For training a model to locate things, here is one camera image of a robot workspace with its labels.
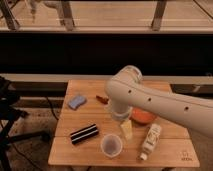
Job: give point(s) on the translucent pale pusher tool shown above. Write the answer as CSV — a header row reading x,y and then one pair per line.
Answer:
x,y
126,127

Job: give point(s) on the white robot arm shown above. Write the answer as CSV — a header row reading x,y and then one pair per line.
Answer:
x,y
125,90

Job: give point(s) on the orange bowl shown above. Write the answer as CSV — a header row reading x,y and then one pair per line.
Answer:
x,y
142,117

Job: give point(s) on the clear plastic cup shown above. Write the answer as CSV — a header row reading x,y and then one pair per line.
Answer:
x,y
111,145

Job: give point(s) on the white squeeze bottle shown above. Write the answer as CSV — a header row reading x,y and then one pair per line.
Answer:
x,y
150,141

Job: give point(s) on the red chili pepper toy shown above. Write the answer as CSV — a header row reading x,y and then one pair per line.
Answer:
x,y
102,99

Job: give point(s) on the blue sponge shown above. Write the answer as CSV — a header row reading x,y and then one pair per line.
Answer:
x,y
76,102

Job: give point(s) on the black stand at left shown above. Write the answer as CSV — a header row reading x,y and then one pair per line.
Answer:
x,y
10,114

